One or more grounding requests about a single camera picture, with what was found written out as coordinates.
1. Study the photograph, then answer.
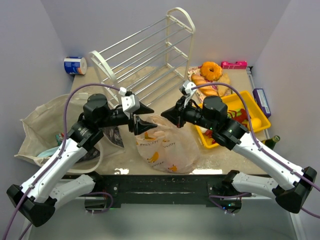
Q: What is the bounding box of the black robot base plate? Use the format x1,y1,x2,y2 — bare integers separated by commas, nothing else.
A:
91,174,251,214

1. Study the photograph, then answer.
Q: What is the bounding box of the orange ring doughnut bread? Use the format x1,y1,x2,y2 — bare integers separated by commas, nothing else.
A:
200,61,223,82

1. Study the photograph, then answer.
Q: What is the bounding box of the green glass bottle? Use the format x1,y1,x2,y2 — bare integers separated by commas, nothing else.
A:
262,135,281,150

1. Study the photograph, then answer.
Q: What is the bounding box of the purple box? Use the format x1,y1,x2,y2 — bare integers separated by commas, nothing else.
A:
252,88,272,118

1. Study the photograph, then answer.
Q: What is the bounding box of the red lobster toy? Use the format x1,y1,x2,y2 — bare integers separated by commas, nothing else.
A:
204,108,248,145

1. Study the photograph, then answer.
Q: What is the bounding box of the yellow lemon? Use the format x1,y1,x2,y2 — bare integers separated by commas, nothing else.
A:
250,117,262,130

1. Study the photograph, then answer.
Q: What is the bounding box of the aluminium frame rail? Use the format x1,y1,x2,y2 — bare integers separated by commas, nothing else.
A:
246,66,256,90

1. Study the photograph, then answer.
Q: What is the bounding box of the blue brown chips bag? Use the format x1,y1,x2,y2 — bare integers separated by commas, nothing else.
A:
37,146,60,159

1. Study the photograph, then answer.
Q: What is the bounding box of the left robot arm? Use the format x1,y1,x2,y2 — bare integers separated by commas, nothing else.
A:
6,93,156,227

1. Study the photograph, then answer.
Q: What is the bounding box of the blue toilet paper roll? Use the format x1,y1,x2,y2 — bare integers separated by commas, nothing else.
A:
63,56,88,75

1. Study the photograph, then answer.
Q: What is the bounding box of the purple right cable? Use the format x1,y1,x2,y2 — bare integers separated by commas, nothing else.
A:
191,82,320,219

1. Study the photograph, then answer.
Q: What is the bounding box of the green red snack packet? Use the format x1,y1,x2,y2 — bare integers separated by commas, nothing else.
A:
55,132,65,146

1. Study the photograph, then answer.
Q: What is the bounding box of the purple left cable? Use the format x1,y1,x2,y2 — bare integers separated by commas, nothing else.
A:
0,83,123,240

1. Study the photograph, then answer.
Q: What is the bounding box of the baguette bread loaf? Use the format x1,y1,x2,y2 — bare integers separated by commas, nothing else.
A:
191,73,220,97

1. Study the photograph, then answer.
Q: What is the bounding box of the white metal shoe rack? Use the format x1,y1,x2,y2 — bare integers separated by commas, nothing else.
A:
89,7,196,107

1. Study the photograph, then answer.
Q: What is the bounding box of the pink box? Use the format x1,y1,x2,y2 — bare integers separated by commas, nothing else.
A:
220,61,248,70

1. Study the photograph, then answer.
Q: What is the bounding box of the cream canvas tote bag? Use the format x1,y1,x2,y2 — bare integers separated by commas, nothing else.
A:
14,92,127,173

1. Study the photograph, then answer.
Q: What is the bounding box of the yellow plastic bin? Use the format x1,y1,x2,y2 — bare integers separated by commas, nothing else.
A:
195,91,271,149

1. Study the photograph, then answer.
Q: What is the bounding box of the purple cable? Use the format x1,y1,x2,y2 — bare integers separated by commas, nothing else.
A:
191,82,320,219
0,83,123,240

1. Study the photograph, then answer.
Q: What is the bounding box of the translucent orange plastic bag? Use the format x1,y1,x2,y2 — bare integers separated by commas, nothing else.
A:
135,114,200,174

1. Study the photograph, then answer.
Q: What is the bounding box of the tan triangular pastry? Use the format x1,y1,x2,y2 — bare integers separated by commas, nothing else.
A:
217,72,232,98

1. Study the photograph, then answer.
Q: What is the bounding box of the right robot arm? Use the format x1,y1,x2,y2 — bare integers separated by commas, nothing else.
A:
161,96,317,214

